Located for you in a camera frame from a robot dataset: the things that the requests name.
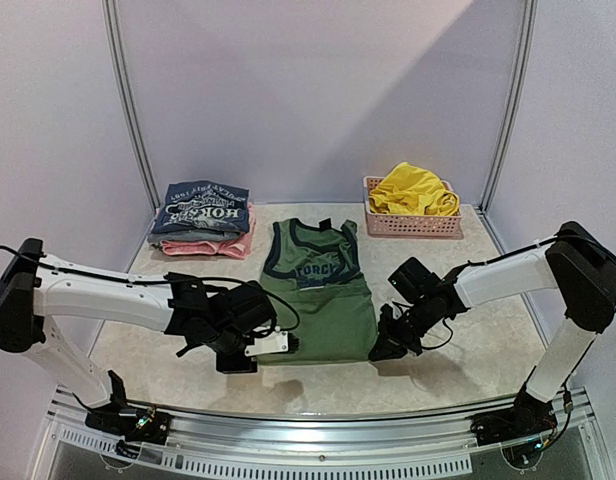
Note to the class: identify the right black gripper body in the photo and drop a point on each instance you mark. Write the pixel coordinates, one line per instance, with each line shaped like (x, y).
(397, 338)

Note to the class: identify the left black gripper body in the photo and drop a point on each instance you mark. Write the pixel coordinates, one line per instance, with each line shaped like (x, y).
(227, 366)

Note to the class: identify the green tank top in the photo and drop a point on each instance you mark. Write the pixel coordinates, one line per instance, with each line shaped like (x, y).
(321, 294)

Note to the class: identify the yellow garment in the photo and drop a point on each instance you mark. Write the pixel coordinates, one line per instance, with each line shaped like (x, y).
(414, 191)

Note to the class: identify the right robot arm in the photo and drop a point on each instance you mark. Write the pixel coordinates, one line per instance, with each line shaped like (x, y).
(572, 262)

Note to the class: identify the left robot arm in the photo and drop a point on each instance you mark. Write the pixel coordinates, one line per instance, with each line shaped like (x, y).
(237, 323)

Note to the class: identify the pink plastic basket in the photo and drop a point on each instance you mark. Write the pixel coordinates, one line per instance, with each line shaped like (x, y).
(408, 226)

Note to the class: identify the folded pink garment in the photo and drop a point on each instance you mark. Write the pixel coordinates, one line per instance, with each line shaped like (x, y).
(238, 248)

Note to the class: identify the folded grey garment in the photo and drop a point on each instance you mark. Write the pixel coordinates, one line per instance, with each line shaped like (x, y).
(192, 236)

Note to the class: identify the folded navy graphic shirt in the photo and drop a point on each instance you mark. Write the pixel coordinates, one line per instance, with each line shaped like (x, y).
(203, 206)

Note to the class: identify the aluminium front rail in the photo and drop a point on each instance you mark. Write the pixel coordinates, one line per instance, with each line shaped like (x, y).
(436, 444)

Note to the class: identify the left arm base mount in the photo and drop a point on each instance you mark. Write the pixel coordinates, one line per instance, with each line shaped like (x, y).
(133, 426)

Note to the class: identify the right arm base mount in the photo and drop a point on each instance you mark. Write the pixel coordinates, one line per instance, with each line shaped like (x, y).
(527, 417)

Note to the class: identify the right aluminium frame post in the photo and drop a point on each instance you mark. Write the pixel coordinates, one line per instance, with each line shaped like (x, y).
(513, 99)

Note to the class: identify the aluminium frame post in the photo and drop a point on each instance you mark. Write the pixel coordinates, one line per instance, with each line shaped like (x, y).
(112, 22)
(513, 99)

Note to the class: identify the left aluminium frame post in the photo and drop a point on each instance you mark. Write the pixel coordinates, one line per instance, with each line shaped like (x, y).
(112, 22)

